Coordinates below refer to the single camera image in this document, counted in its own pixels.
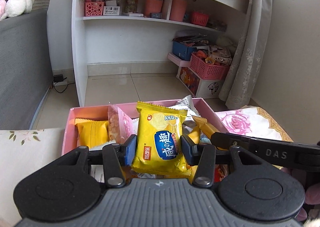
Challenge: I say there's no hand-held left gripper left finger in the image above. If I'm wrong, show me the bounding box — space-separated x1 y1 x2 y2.
59 134 137 188

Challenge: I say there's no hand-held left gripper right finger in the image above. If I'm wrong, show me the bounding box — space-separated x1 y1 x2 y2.
180 135 269 188

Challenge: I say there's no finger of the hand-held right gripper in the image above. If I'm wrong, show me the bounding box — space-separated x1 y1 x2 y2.
210 132 252 152

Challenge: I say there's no yellow cake packet with text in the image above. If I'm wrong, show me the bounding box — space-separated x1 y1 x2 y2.
194 116 220 142

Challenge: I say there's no pink clear snack packet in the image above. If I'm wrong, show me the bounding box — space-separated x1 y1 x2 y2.
107 104 135 145

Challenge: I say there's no red snack packet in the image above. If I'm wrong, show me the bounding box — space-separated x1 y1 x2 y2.
212 164 228 183

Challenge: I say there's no yellow chip packet blue logo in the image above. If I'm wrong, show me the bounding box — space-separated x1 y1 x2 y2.
130 101 192 175

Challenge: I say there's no plain yellow ridged snack packet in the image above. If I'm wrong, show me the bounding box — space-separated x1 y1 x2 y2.
75 118 110 149

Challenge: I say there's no silver grey snack packet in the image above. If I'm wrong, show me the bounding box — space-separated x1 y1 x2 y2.
175 95 200 117

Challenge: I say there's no pink cardboard box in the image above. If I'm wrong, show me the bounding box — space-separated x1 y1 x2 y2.
61 97 229 183

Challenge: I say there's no person's right hand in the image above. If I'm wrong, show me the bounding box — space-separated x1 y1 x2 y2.
304 183 320 205

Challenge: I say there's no white printed storage box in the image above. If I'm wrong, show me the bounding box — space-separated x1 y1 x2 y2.
178 66 224 99

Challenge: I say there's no pink plastic basket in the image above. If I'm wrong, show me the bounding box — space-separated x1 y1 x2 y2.
190 52 230 80

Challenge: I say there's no pile of small toys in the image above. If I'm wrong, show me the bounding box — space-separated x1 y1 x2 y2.
195 45 233 66

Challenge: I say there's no white lace curtain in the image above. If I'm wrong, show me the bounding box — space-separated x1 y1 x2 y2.
219 0 275 110

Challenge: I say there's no blue box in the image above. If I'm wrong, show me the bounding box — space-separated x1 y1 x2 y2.
172 41 198 61

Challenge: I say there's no black power adapter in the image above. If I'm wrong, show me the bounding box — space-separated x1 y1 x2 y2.
53 74 68 85

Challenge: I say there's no white shelf unit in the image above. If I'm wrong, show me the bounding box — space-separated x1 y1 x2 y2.
71 0 252 107

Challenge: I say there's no small red basket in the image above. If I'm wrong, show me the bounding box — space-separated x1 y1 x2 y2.
191 11 209 27

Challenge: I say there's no grey sofa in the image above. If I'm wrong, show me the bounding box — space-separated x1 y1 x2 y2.
0 8 54 130

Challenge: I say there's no pink round pot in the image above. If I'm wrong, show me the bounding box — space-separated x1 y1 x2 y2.
144 0 163 19
171 0 187 22

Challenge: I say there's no white labelled box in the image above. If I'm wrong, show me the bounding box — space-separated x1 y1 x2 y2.
103 6 120 15

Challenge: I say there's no pink perforated basket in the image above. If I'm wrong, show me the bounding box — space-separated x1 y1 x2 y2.
84 1 105 16

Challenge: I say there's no clear jar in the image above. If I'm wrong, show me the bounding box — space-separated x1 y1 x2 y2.
125 0 139 14

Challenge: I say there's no white pink plush toy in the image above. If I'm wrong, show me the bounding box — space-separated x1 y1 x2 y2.
0 0 33 20

